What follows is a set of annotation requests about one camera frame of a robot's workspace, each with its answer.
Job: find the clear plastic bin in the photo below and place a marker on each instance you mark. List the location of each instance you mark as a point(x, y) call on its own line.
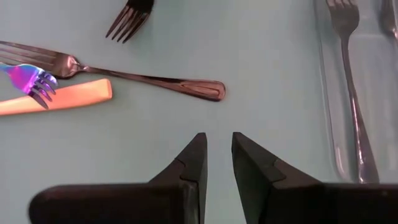
point(373, 77)

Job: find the iridescent rainbow fork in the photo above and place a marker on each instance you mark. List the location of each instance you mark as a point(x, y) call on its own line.
point(25, 77)

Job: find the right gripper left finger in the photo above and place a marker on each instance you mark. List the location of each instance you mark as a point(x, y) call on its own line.
point(140, 205)

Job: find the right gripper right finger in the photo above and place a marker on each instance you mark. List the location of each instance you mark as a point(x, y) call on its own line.
point(295, 205)

